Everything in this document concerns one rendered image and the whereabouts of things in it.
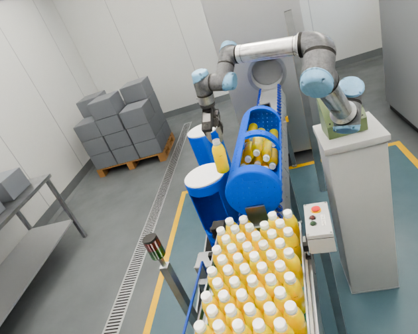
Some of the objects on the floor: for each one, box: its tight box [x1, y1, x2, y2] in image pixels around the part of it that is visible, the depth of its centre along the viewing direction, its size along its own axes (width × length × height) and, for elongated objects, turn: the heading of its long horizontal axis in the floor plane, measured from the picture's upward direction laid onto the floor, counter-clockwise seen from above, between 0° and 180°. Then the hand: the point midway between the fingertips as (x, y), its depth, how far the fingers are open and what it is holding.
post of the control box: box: [320, 252, 347, 334], centre depth 160 cm, size 4×4×100 cm
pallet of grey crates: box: [73, 76, 175, 178], centre depth 531 cm, size 120×80×119 cm
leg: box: [287, 123, 297, 168], centre depth 362 cm, size 6×6×63 cm
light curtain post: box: [284, 9, 326, 192], centre depth 284 cm, size 6×6×170 cm
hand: (215, 141), depth 158 cm, fingers closed on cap, 4 cm apart
